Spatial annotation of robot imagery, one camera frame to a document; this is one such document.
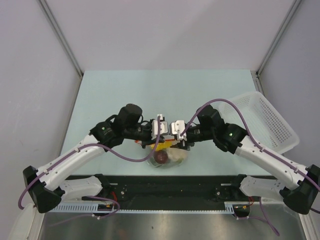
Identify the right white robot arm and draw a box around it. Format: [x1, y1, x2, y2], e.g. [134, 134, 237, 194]
[170, 105, 320, 215]

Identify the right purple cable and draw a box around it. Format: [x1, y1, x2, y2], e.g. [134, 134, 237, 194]
[179, 98, 320, 236]

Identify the yellow pepper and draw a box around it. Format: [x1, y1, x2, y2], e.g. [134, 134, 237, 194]
[155, 141, 177, 151]

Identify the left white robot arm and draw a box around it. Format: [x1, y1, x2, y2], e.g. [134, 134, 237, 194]
[18, 103, 169, 214]

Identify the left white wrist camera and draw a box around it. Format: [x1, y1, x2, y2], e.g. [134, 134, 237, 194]
[151, 114, 170, 140]

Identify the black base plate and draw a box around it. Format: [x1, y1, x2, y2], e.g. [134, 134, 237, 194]
[81, 174, 261, 211]

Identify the clear zip top bag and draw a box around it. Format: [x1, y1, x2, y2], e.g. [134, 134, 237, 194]
[146, 138, 188, 169]

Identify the dark red plum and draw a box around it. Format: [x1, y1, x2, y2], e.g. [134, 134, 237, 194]
[153, 150, 168, 164]

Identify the white cauliflower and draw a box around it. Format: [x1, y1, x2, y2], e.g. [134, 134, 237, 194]
[166, 148, 188, 163]

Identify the white cable duct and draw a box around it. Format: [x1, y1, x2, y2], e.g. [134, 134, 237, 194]
[49, 202, 250, 215]

